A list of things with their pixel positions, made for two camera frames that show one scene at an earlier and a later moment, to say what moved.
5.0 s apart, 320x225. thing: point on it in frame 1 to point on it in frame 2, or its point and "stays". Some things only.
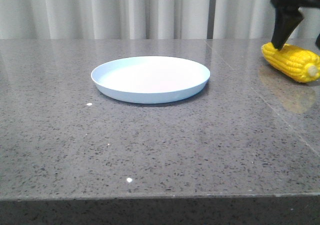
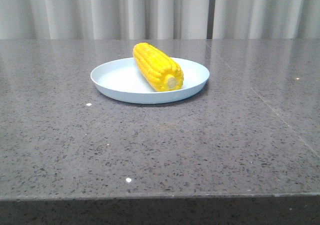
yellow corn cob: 299,64 to 162,72
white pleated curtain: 144,12 stays
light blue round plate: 151,79 stays
